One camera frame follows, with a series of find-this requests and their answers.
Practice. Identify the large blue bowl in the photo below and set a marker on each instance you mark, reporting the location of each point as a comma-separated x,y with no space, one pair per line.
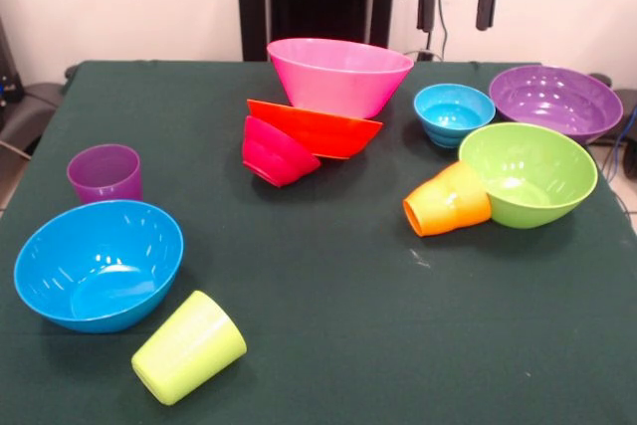
99,266

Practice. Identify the large pink bowl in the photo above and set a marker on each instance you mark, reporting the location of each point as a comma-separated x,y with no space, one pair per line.
338,81

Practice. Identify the orange cup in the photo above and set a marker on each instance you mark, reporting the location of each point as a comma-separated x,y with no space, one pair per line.
448,203

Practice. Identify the small red-pink bowl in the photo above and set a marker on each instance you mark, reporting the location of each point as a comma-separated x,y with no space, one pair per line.
276,156

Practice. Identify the small blue bowl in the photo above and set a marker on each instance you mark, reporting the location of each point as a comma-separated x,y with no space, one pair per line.
453,116

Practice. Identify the large purple bowl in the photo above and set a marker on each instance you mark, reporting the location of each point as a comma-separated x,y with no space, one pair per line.
557,101

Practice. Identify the purple cup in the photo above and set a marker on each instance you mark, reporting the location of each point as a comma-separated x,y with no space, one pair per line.
104,176

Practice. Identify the dark green tablecloth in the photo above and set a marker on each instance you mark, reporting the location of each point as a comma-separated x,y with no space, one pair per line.
348,295

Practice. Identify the large green bowl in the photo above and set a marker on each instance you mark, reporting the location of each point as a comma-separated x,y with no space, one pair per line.
532,181

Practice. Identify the large orange-red bowl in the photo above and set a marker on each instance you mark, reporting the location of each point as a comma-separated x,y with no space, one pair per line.
328,134

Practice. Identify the green cup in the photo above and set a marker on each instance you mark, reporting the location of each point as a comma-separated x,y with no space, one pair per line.
186,350

